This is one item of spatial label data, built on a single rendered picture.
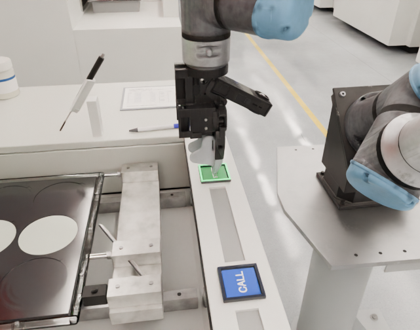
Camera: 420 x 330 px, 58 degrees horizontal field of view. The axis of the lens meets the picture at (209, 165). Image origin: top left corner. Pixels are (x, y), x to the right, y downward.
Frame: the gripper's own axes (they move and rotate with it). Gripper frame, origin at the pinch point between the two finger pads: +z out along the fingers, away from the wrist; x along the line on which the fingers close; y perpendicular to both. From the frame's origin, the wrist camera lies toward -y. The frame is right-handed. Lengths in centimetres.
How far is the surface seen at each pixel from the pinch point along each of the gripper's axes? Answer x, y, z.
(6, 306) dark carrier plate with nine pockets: 20.9, 34.0, 7.8
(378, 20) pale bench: -395, -255, 68
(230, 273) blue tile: 24.4, 1.8, 1.3
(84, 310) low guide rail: 19.0, 24.2, 13.0
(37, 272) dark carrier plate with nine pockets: 14.7, 31.2, 7.8
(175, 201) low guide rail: -8.0, 8.4, 14.0
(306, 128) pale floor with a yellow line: -189, -97, 98
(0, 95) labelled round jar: -40, 52, 0
